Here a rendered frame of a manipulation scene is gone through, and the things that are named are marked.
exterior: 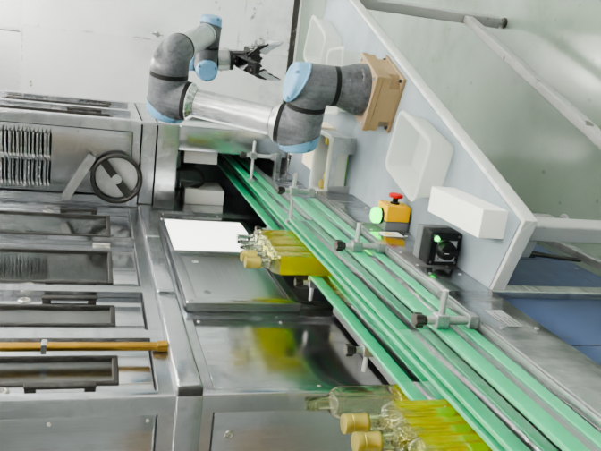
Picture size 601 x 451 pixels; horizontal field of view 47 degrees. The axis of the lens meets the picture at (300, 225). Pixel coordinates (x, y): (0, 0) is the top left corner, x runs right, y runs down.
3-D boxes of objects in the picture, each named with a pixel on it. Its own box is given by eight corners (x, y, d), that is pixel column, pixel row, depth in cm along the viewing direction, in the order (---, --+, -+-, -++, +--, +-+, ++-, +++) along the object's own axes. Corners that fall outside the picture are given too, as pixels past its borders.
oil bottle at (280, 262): (333, 270, 209) (265, 268, 203) (335, 252, 208) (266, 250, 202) (339, 276, 204) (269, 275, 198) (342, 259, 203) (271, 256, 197)
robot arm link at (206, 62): (198, 49, 237) (195, 42, 246) (194, 81, 242) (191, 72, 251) (221, 53, 239) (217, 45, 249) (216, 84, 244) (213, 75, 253)
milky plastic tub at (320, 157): (330, 191, 253) (308, 190, 251) (339, 130, 248) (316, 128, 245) (346, 203, 237) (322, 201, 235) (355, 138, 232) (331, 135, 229)
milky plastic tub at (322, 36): (333, 15, 265) (311, 12, 262) (349, 38, 247) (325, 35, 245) (323, 58, 274) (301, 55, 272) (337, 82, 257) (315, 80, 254)
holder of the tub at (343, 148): (330, 205, 255) (309, 204, 252) (340, 131, 248) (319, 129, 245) (345, 217, 239) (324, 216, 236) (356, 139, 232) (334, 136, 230)
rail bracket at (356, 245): (381, 250, 177) (332, 248, 173) (385, 222, 175) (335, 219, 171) (387, 254, 173) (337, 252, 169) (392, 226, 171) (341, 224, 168)
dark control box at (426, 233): (443, 255, 172) (411, 254, 169) (448, 225, 170) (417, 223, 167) (459, 266, 164) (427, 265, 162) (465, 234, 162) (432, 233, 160)
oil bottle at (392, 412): (477, 423, 130) (335, 429, 122) (482, 396, 129) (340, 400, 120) (492, 440, 125) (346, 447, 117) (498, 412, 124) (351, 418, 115)
